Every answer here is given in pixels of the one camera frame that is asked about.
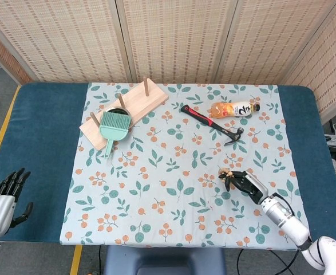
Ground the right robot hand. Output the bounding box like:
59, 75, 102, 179
218, 168, 270, 205

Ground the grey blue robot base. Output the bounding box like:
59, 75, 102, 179
103, 245, 227, 275

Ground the mint green hand brush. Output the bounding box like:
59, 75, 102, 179
99, 111, 132, 159

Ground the orange drink bottle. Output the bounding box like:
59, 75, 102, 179
208, 100, 261, 120

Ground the floral tablecloth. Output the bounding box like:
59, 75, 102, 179
59, 82, 314, 252

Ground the red black claw hammer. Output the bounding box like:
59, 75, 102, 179
180, 104, 244, 147

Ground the blue table cover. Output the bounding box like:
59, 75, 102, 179
0, 82, 336, 244

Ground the wooden board with three pegs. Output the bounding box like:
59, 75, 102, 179
79, 76, 169, 151

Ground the woven folding screen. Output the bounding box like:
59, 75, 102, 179
0, 0, 336, 124

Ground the black floor cable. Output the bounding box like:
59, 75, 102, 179
237, 248, 309, 275

